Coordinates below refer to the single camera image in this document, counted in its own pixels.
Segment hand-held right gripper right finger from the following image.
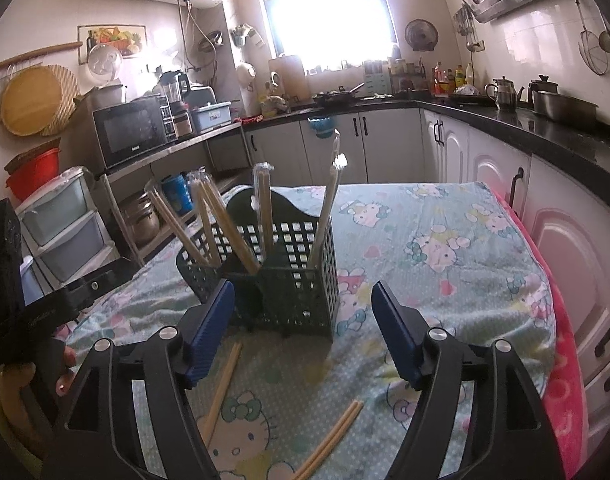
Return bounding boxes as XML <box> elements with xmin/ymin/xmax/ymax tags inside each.
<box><xmin>371</xmin><ymin>280</ymin><xmax>568</xmax><ymax>480</ymax></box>

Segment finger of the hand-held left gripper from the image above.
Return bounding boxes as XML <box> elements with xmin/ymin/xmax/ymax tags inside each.
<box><xmin>60</xmin><ymin>259</ymin><xmax>136</xmax><ymax>311</ymax></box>

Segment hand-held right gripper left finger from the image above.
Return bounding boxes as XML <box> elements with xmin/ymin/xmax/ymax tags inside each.
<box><xmin>40</xmin><ymin>279</ymin><xmax>236</xmax><ymax>480</ymax></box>

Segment green plastic utensil basket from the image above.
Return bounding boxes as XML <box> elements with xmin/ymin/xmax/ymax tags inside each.
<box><xmin>176</xmin><ymin>185</ymin><xmax>342</xmax><ymax>342</ymax></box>

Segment hanging kitchen utensils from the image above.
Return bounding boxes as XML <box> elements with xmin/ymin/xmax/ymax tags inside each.
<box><xmin>453</xmin><ymin>4</ymin><xmax>478</xmax><ymax>38</ymax></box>

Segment person's left hand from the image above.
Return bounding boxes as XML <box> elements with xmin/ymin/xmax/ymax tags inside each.
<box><xmin>0</xmin><ymin>341</ymin><xmax>78</xmax><ymax>413</ymax></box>

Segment wooden chopstick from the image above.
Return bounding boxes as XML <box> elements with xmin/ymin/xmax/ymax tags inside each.
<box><xmin>304</xmin><ymin>404</ymin><xmax>364</xmax><ymax>480</ymax></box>
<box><xmin>197</xmin><ymin>342</ymin><xmax>238</xmax><ymax>436</ymax></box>
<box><xmin>291</xmin><ymin>400</ymin><xmax>360</xmax><ymax>480</ymax></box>
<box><xmin>205</xmin><ymin>344</ymin><xmax>243</xmax><ymax>438</ymax></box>

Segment plastic drawer unit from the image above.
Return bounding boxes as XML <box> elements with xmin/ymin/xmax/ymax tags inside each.
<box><xmin>16</xmin><ymin>166</ymin><xmax>111</xmax><ymax>306</ymax></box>

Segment cartoon printed blanket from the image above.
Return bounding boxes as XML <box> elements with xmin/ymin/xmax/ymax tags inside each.
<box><xmin>60</xmin><ymin>180</ymin><xmax>556</xmax><ymax>480</ymax></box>

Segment red plastic basin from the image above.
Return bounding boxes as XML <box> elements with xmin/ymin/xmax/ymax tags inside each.
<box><xmin>5</xmin><ymin>147</ymin><xmax>61</xmax><ymax>202</ymax></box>

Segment blue canister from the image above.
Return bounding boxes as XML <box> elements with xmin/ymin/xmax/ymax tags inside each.
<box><xmin>161</xmin><ymin>174</ymin><xmax>193</xmax><ymax>216</ymax></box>

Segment black microwave oven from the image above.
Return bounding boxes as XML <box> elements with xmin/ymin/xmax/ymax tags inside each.
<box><xmin>92</xmin><ymin>94</ymin><xmax>170</xmax><ymax>171</ymax></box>

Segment brown cardboard box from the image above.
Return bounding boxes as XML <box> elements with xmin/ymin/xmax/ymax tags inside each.
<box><xmin>60</xmin><ymin>95</ymin><xmax>96</xmax><ymax>171</ymax></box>

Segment metal shelf rack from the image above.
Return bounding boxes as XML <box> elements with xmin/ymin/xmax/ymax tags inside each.
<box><xmin>100</xmin><ymin>122</ymin><xmax>246</xmax><ymax>266</ymax></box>

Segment round bamboo tray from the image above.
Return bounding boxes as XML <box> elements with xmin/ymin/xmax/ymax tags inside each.
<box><xmin>1</xmin><ymin>66</ymin><xmax>63</xmax><ymax>136</ymax></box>

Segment round woven tray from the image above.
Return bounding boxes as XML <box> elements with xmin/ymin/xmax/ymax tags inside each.
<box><xmin>40</xmin><ymin>63</ymin><xmax>81</xmax><ymax>137</ymax></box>

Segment pink blanket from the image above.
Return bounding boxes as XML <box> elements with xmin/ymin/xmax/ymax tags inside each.
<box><xmin>495</xmin><ymin>190</ymin><xmax>590</xmax><ymax>480</ymax></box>

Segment grey lidded cooker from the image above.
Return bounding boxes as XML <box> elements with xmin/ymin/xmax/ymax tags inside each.
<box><xmin>88</xmin><ymin>84</ymin><xmax>128</xmax><ymax>108</ymax></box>

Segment white kitchen cabinets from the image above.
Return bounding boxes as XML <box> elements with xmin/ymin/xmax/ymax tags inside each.
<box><xmin>207</xmin><ymin>105</ymin><xmax>610</xmax><ymax>411</ymax></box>

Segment grey-blue storage box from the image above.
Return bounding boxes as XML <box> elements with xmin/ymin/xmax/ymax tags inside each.
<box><xmin>190</xmin><ymin>101</ymin><xmax>233</xmax><ymax>133</ymax></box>

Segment grey toaster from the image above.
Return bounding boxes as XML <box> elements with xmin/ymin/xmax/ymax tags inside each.
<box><xmin>187</xmin><ymin>85</ymin><xmax>217</xmax><ymax>108</ymax></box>

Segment wooden rolling pin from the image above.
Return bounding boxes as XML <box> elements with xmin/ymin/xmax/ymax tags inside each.
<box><xmin>0</xmin><ymin>41</ymin><xmax>83</xmax><ymax>77</ymax></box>

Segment blue hanging bowl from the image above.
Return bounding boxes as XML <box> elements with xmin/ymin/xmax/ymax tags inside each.
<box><xmin>307</xmin><ymin>116</ymin><xmax>336</xmax><ymax>140</ymax></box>

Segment small white fan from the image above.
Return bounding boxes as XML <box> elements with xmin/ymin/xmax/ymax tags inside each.
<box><xmin>88</xmin><ymin>42</ymin><xmax>123</xmax><ymax>78</ymax></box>

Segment black frying pan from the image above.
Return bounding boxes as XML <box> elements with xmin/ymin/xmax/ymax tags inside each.
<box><xmin>312</xmin><ymin>84</ymin><xmax>366</xmax><ymax>106</ymax></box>

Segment white hanging pot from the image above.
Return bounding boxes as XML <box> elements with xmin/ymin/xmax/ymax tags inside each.
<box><xmin>235</xmin><ymin>61</ymin><xmax>258</xmax><ymax>92</ymax></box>

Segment row of condiment bottles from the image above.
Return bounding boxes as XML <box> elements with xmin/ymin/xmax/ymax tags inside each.
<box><xmin>432</xmin><ymin>62</ymin><xmax>476</xmax><ymax>93</ymax></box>

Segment metal kettle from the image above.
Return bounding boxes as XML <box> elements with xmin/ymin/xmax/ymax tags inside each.
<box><xmin>485</xmin><ymin>76</ymin><xmax>524</xmax><ymax>112</ymax></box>

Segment wooden cutting board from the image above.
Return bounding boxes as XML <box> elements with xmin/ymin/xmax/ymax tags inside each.
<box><xmin>268</xmin><ymin>55</ymin><xmax>310</xmax><ymax>103</ymax></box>

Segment steel cooking pot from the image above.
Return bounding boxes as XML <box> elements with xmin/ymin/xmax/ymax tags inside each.
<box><xmin>532</xmin><ymin>91</ymin><xmax>600</xmax><ymax>131</ymax></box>

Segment dark lidded pot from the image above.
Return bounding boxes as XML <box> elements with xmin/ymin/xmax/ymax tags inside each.
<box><xmin>527</xmin><ymin>75</ymin><xmax>558</xmax><ymax>108</ymax></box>

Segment window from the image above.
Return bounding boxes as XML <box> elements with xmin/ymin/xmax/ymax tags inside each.
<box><xmin>255</xmin><ymin>0</ymin><xmax>401</xmax><ymax>73</ymax></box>

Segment fruit wall poster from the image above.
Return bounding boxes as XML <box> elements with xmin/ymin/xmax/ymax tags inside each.
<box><xmin>78</xmin><ymin>25</ymin><xmax>147</xmax><ymax>65</ymax></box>

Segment dark wall fan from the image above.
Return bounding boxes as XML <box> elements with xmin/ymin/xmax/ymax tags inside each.
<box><xmin>404</xmin><ymin>19</ymin><xmax>439</xmax><ymax>52</ymax></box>

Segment wire skimmer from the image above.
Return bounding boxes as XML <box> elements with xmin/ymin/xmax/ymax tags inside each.
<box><xmin>575</xmin><ymin>0</ymin><xmax>610</xmax><ymax>76</ymax></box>

